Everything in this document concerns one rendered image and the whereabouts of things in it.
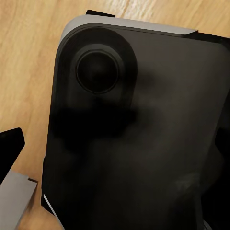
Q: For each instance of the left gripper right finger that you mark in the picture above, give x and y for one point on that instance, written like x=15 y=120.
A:
x=222 y=142

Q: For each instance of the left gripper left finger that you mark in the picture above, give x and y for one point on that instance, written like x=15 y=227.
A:
x=11 y=144

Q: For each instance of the desk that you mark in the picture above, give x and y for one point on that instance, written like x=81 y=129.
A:
x=16 y=191

